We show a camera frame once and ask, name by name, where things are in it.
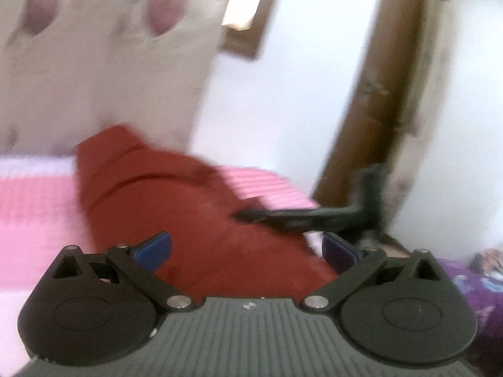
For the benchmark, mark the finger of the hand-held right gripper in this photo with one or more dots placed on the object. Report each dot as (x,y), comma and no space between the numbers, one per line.
(290,218)

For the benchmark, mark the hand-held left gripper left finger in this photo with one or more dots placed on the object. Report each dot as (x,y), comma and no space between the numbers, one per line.
(155,249)

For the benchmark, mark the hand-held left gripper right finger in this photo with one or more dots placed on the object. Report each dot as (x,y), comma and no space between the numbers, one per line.
(338,252)

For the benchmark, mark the red padded jacket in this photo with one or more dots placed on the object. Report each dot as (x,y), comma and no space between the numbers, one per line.
(204,212)

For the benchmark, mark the floral beige curtain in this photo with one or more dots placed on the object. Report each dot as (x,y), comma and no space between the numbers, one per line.
(169,66)

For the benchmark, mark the wooden door frame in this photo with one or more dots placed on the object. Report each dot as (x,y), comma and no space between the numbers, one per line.
(377,86)

